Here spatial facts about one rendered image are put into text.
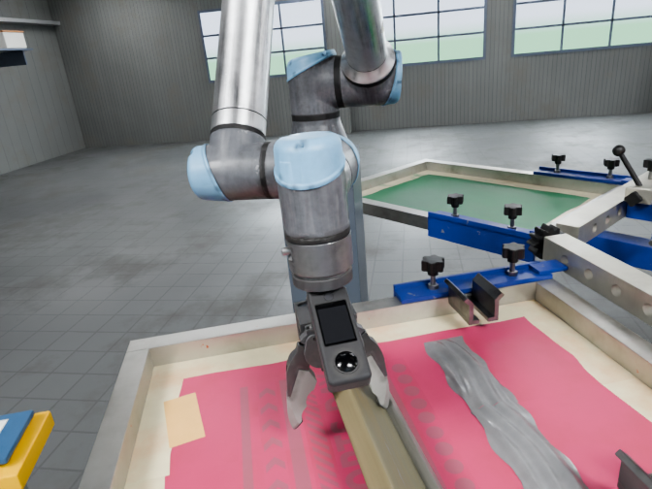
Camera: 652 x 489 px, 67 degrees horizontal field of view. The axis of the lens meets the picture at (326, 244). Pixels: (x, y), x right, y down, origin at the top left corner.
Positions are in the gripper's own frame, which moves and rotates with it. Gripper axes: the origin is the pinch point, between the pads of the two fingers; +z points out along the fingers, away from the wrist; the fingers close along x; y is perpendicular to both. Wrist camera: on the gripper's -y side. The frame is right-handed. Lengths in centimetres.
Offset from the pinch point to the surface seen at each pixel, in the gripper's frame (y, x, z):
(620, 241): 50, -82, 7
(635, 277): 13, -53, -4
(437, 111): 833, -361, 62
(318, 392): 11.1, 1.4, 3.8
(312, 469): -3.0, 4.7, 4.0
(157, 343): 27.2, 26.2, -0.6
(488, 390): 3.5, -22.0, 3.5
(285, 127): 933, -87, 68
